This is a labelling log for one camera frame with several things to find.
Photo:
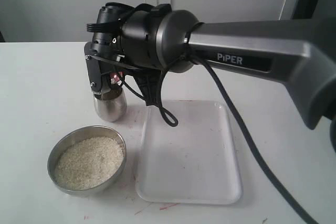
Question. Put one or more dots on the brown wooden spoon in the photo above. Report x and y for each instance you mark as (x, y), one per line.
(115, 77)

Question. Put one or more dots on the steel cup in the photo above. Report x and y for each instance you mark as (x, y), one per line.
(110, 106)

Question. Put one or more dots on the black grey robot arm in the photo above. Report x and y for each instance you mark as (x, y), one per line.
(146, 42)

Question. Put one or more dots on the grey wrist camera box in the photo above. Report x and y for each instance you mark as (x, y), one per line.
(98, 73)

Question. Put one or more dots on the steel bowl of rice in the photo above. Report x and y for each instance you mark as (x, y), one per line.
(87, 160)

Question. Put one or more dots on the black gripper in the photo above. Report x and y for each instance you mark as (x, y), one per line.
(106, 41)

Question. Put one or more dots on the white plastic tray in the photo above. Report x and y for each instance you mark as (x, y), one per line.
(192, 163)

